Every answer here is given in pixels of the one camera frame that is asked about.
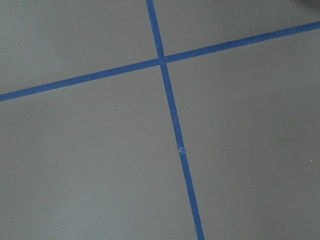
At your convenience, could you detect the crossing blue tape strip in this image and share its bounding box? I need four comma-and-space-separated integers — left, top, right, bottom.
0, 21, 320, 102

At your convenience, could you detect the long blue tape strip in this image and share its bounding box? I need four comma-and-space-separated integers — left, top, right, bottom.
146, 0, 205, 240

